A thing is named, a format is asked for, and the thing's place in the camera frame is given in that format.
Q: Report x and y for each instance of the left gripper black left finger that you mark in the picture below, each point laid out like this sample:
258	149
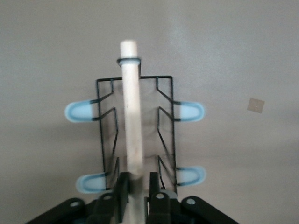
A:
123	186

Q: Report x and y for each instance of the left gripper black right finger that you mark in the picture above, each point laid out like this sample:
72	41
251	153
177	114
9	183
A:
154	184

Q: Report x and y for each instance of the brown square tape marker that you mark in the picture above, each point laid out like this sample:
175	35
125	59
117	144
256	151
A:
256	105

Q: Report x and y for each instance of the brown paper table cover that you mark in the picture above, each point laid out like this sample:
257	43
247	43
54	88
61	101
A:
46	58

